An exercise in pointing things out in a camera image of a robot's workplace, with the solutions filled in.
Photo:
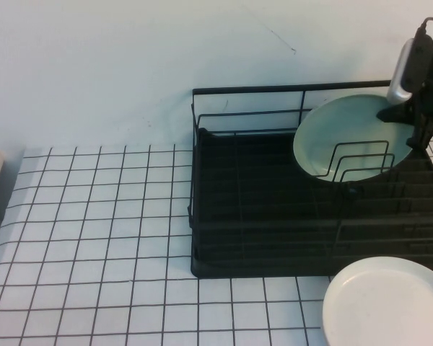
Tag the pale green round plate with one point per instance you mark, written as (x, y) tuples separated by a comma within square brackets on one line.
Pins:
[(332, 144)]

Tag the white round plate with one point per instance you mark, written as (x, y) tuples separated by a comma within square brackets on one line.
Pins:
[(382, 306)]

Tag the white grid tablecloth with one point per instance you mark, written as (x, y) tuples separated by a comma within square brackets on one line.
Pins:
[(94, 252)]

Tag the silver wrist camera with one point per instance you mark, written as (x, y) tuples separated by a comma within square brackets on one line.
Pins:
[(400, 79)]

